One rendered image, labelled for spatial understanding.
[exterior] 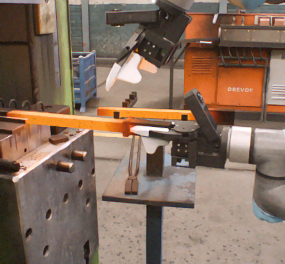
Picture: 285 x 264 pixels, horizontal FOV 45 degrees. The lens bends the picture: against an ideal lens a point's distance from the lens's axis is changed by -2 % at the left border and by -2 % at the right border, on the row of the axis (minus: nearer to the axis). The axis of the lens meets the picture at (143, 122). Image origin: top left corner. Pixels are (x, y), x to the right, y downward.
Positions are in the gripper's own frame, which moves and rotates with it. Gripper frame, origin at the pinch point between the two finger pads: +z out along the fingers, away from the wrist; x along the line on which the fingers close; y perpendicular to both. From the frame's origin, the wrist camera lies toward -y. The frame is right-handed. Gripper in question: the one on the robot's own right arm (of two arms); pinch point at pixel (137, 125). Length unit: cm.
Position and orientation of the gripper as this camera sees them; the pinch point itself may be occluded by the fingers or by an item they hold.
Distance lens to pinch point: 77.7
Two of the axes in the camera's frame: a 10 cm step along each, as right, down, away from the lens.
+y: 0.1, 9.5, 3.1
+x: 3.0, -2.9, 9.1
